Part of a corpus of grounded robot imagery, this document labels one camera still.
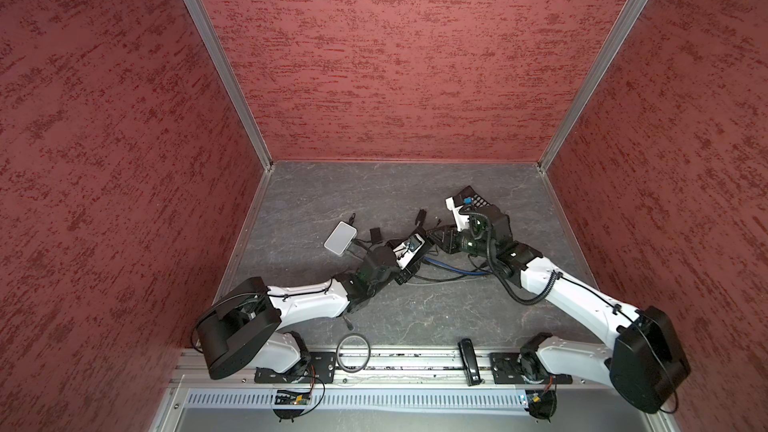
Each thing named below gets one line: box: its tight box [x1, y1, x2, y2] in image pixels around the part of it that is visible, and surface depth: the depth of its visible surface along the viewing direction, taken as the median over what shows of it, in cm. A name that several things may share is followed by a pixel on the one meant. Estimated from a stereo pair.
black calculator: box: [453, 185, 492, 209], surface depth 108 cm
